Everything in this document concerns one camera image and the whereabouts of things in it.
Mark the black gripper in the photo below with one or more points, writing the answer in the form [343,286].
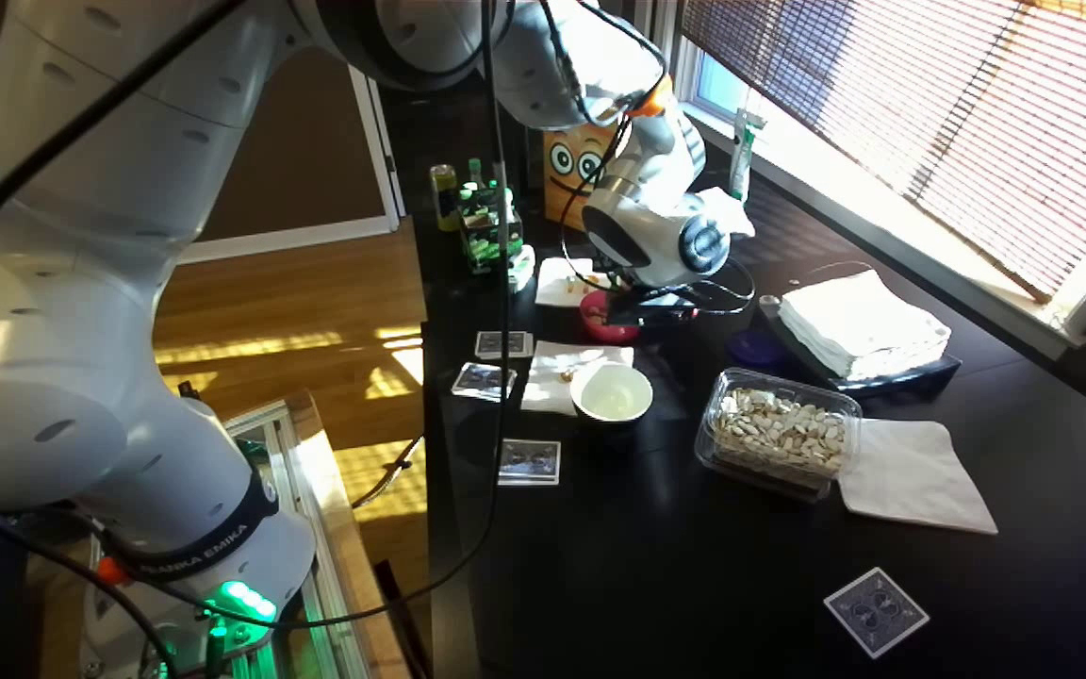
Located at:
[670,302]

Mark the pink plastic bowl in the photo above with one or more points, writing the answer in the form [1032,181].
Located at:
[606,323]

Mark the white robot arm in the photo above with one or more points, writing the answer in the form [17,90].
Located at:
[67,380]

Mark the white round bowl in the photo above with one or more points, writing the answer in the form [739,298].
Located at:
[611,393]

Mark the clear plastic food container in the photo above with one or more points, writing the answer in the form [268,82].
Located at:
[726,381]

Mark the orange box with cartoon face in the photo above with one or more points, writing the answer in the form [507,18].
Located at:
[563,200]

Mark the pale cereal flakes heap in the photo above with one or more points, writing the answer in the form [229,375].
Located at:
[775,434]

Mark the green and white tube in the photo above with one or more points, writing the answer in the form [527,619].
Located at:
[743,152]

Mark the blue-backed playing card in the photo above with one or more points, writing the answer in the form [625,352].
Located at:
[876,614]
[475,381]
[492,344]
[531,461]

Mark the stack of white napkins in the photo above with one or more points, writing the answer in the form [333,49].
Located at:
[866,327]

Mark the green bottle pack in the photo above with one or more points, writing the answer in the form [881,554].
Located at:
[484,230]

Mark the plain white napkin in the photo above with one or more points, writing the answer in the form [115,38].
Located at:
[913,477]

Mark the window blinds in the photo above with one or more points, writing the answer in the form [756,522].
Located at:
[943,116]

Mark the white window frame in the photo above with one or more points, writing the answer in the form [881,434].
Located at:
[943,257]

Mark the white door frame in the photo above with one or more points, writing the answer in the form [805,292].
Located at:
[293,234]

